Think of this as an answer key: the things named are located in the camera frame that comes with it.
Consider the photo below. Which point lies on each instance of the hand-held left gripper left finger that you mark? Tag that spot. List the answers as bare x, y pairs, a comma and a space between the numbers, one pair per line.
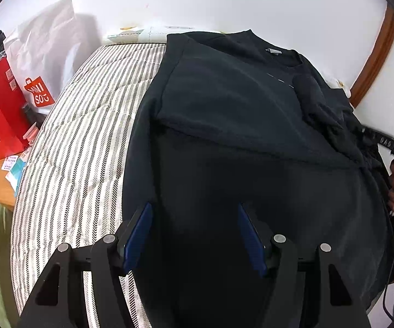
137, 235

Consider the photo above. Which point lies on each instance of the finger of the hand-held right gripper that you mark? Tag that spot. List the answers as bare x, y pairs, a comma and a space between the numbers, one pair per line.
381, 140

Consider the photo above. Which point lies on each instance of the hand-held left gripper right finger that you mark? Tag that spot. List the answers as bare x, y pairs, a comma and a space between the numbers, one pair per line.
251, 242

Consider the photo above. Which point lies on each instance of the black sweater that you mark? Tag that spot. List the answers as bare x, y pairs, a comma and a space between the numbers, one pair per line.
234, 126

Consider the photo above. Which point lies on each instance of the grey striped mattress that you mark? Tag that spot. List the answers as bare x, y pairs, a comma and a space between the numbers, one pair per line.
80, 143

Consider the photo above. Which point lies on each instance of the paper slips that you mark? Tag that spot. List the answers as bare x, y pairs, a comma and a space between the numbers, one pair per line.
16, 170

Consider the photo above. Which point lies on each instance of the orange wooden nightstand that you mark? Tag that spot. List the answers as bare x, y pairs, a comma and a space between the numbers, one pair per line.
2, 188

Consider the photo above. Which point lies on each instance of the patterned white pillow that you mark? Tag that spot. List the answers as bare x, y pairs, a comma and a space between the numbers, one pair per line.
132, 36

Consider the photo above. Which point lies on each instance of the white plastic shopping bag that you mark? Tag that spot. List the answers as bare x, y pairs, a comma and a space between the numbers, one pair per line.
46, 41

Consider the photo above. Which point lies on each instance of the brown wooden door frame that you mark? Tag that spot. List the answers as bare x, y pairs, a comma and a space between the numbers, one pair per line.
377, 58

